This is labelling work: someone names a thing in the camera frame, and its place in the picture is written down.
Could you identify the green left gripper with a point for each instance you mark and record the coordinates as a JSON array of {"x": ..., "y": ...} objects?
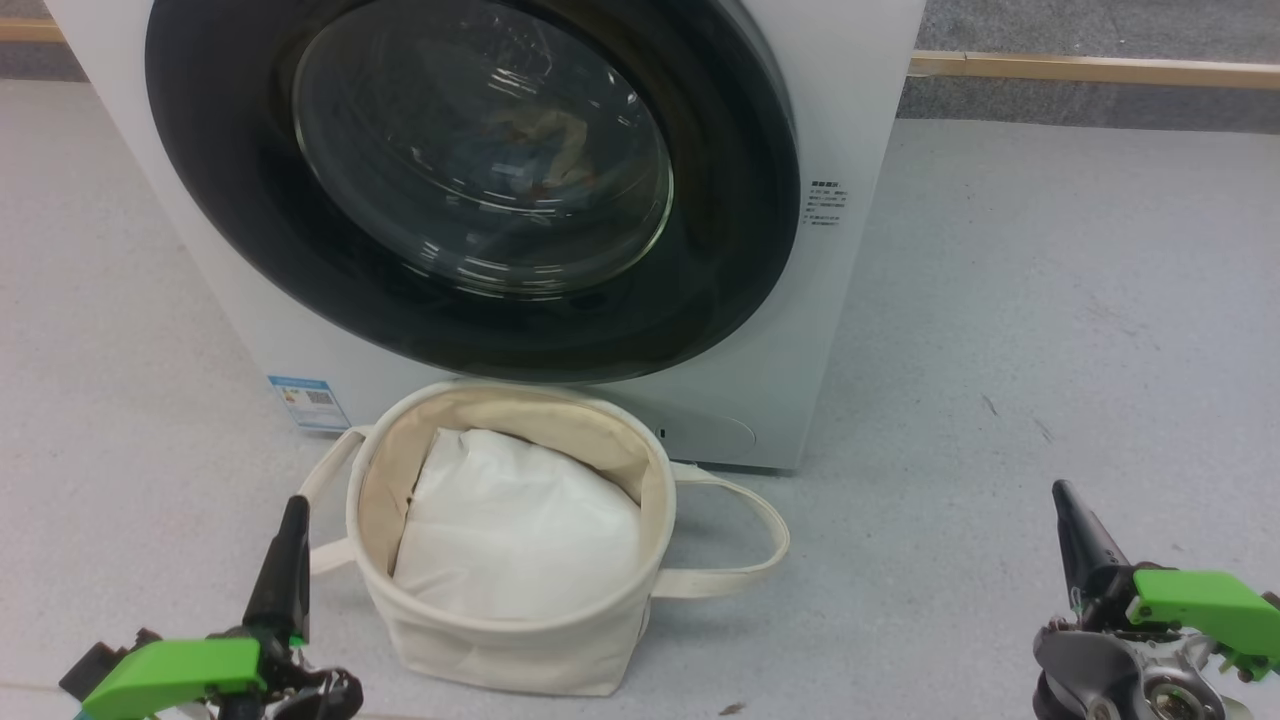
[{"x": 180, "y": 670}]

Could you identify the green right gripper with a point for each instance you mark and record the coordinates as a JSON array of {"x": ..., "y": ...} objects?
[{"x": 1210, "y": 605}]

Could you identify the black round glass washer door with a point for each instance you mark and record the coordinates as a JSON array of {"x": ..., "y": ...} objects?
[{"x": 220, "y": 200}]

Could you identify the cream canvas laundry basket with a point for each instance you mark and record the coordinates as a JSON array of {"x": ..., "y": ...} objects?
[{"x": 520, "y": 650}]

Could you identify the white front-load washing machine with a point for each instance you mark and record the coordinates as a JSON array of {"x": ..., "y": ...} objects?
[{"x": 850, "y": 330}]

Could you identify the blue energy label sticker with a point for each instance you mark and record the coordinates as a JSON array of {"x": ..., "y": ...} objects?
[{"x": 308, "y": 403}]

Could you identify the white pillow filler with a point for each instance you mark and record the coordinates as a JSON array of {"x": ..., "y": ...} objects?
[{"x": 520, "y": 530}]

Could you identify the oval filter cover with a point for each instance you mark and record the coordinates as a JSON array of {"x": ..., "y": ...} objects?
[{"x": 705, "y": 438}]

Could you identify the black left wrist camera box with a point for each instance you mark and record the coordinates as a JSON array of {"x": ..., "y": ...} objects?
[{"x": 88, "y": 672}]

